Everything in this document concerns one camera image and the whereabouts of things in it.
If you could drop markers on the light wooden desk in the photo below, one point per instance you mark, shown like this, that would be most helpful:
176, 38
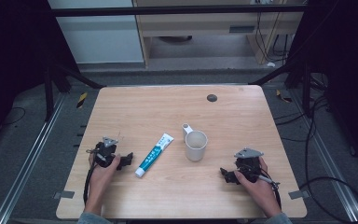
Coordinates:
199, 23

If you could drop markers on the grey round table grommet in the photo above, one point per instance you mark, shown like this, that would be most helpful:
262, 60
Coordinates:
212, 98

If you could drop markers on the grey table bracket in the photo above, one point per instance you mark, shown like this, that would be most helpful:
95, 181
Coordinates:
299, 194
64, 194

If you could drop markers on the white and teal toothpaste tube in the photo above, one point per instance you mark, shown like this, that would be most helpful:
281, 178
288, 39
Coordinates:
154, 155

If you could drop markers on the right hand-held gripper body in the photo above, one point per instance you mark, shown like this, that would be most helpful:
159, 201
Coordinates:
248, 163

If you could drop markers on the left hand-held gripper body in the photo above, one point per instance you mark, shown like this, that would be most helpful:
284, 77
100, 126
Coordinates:
105, 152

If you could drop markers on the aluminium floor rail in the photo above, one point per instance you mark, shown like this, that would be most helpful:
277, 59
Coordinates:
28, 161
326, 158

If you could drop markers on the black horizontal frame bar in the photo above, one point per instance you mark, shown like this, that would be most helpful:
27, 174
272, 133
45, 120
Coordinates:
174, 10

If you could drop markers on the yellow and black tape strip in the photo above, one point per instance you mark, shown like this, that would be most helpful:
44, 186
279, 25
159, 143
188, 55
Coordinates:
81, 100
283, 96

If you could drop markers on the person's right hand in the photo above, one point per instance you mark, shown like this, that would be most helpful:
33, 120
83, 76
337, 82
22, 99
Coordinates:
258, 189

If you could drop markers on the black metal stand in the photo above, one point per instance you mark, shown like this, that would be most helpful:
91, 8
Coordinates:
295, 81
59, 84

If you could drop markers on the white cabinet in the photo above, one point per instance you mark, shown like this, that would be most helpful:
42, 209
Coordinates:
102, 40

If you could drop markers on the person's left hand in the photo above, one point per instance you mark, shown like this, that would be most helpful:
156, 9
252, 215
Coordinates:
101, 179

